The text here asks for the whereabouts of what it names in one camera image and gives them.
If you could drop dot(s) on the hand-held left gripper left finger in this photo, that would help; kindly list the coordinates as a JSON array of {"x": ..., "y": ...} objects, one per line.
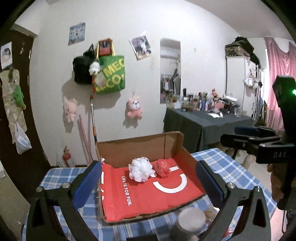
[{"x": 86, "y": 183}]

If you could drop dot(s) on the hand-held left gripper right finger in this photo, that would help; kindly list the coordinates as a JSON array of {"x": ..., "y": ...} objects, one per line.
[{"x": 209, "y": 183}]

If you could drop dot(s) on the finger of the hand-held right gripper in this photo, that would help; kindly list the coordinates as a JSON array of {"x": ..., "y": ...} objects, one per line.
[
  {"x": 235, "y": 140},
  {"x": 248, "y": 131}
]

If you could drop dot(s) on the cardboard box with red lining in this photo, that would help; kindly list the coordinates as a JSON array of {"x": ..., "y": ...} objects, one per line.
[{"x": 143, "y": 197}]

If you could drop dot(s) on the person's right hand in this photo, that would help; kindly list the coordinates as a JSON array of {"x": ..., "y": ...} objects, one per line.
[{"x": 275, "y": 183}]

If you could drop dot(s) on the chair with clothes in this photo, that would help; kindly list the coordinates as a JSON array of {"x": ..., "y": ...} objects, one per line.
[{"x": 261, "y": 113}]

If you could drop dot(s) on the blue plaid tablecloth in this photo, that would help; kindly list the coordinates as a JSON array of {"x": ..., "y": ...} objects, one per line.
[{"x": 60, "y": 176}]

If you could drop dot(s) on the table with dark cloth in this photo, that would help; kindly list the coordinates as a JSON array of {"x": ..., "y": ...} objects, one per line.
[{"x": 196, "y": 127}]

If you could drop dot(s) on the pink sticks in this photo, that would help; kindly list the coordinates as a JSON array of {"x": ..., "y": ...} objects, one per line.
[{"x": 84, "y": 139}]

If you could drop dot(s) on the clear jar with grey lid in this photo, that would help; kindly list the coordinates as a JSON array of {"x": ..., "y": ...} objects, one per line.
[{"x": 188, "y": 222}]

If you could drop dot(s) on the red mesh bath pouf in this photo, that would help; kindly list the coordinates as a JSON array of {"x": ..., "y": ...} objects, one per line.
[{"x": 161, "y": 169}]

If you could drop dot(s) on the hanging light clothing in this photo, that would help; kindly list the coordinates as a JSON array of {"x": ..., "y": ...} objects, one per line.
[{"x": 251, "y": 76}]

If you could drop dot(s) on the white mesh bath pouf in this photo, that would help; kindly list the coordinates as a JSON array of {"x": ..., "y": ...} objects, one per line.
[{"x": 141, "y": 170}]

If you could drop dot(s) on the white wardrobe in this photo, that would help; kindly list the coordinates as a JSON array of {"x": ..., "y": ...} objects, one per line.
[{"x": 234, "y": 76}]

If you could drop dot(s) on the dark wooden door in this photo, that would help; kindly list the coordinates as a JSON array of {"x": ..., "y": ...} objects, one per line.
[{"x": 34, "y": 150}]

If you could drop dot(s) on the mop stick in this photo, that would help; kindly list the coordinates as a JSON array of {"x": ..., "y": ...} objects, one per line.
[{"x": 93, "y": 120}]

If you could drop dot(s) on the pink curtain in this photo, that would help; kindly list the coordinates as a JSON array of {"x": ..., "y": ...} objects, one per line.
[{"x": 275, "y": 67}]

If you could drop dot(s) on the pale pink plush toy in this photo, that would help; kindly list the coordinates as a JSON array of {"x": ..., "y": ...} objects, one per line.
[{"x": 70, "y": 109}]

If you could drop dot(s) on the white plastic bag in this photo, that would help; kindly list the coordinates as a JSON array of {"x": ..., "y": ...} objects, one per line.
[{"x": 22, "y": 140}]

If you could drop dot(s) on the dark bags on wardrobe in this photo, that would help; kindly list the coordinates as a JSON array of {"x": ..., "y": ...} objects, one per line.
[{"x": 240, "y": 47}]

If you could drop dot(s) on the pink plush bear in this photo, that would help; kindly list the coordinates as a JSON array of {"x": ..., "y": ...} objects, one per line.
[{"x": 134, "y": 109}]

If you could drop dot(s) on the beige hanging organizer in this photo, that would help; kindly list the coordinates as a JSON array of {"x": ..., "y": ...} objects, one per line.
[{"x": 9, "y": 115}]

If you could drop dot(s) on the green tote bag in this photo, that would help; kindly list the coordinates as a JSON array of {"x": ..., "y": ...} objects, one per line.
[{"x": 111, "y": 76}]

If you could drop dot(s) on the green plush toy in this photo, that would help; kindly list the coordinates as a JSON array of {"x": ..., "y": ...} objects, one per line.
[{"x": 19, "y": 96}]

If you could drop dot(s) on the black bag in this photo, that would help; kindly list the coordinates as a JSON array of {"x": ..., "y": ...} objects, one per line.
[{"x": 81, "y": 69}]

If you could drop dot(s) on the white plush charm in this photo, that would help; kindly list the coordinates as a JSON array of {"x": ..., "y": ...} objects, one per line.
[{"x": 94, "y": 67}]

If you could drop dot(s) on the tilted photo poster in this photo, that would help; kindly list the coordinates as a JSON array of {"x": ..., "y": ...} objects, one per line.
[{"x": 141, "y": 47}]

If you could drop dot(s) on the red framed picture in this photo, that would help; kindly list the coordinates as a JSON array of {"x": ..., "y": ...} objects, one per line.
[{"x": 105, "y": 47}]

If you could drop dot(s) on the portrait photo on door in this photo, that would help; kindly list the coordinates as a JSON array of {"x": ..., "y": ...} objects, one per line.
[{"x": 6, "y": 55}]

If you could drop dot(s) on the wall mirror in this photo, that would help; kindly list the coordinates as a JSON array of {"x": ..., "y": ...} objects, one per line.
[{"x": 170, "y": 69}]

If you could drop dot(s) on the blue wall poster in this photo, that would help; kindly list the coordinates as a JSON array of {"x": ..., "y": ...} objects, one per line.
[{"x": 77, "y": 33}]

